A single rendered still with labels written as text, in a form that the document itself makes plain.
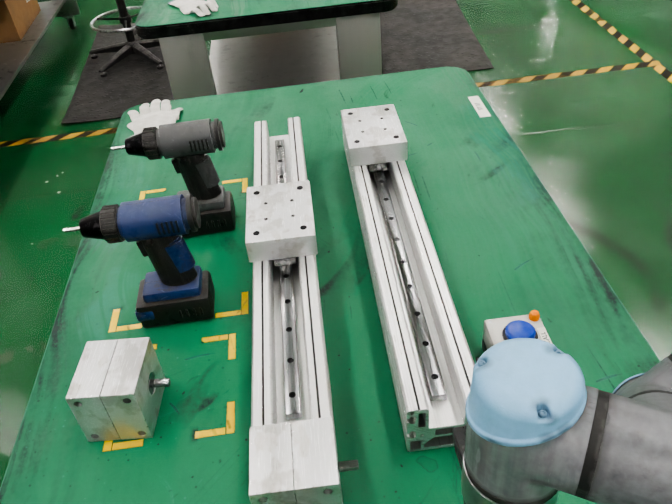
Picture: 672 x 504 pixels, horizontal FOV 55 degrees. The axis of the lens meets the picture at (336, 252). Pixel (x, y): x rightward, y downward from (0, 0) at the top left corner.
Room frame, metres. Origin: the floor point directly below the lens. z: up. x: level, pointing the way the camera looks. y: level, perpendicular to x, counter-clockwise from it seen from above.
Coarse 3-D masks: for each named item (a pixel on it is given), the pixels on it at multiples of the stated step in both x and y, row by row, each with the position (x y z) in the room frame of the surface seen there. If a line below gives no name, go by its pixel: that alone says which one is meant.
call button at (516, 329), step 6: (510, 324) 0.61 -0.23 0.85; (516, 324) 0.61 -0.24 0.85; (522, 324) 0.61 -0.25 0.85; (528, 324) 0.61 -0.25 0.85; (510, 330) 0.60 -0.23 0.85; (516, 330) 0.60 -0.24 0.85; (522, 330) 0.60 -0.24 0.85; (528, 330) 0.60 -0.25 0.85; (534, 330) 0.60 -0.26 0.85; (510, 336) 0.59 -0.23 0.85; (516, 336) 0.59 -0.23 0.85; (522, 336) 0.59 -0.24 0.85; (528, 336) 0.59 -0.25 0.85; (534, 336) 0.59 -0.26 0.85
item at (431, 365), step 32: (384, 192) 0.99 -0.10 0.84; (384, 224) 0.91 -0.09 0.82; (416, 224) 0.85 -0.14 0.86; (384, 256) 0.77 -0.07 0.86; (416, 256) 0.79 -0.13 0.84; (384, 288) 0.70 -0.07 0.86; (416, 288) 0.72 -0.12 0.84; (448, 288) 0.69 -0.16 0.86; (384, 320) 0.66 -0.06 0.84; (416, 320) 0.66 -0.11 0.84; (448, 320) 0.62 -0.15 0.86; (416, 352) 0.61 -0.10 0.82; (448, 352) 0.57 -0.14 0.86; (416, 384) 0.52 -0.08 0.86; (448, 384) 0.54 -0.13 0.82; (416, 416) 0.48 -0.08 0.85; (448, 416) 0.49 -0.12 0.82; (416, 448) 0.48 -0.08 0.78
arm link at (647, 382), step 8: (664, 360) 0.35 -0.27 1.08; (656, 368) 0.34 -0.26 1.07; (664, 368) 0.33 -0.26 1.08; (632, 376) 0.36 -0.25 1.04; (640, 376) 0.35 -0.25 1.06; (648, 376) 0.34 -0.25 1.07; (656, 376) 0.33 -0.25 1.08; (664, 376) 0.33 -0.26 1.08; (624, 384) 0.36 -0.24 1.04; (632, 384) 0.34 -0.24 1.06; (640, 384) 0.33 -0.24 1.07; (648, 384) 0.33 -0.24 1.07; (656, 384) 0.32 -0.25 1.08; (664, 384) 0.32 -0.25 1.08; (616, 392) 0.35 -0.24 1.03; (624, 392) 0.33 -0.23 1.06; (632, 392) 0.32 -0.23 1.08; (640, 392) 0.31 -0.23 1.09; (648, 392) 0.30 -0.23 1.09; (664, 392) 0.30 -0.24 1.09
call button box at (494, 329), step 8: (488, 320) 0.64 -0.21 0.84; (496, 320) 0.64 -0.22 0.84; (504, 320) 0.63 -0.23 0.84; (512, 320) 0.63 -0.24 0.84; (528, 320) 0.63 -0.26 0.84; (488, 328) 0.62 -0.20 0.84; (496, 328) 0.62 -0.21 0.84; (504, 328) 0.62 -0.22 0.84; (536, 328) 0.61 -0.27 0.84; (544, 328) 0.61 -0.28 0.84; (488, 336) 0.61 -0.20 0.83; (496, 336) 0.61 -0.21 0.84; (504, 336) 0.60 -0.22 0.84; (536, 336) 0.60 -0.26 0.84; (544, 336) 0.60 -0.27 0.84; (488, 344) 0.61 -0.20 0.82
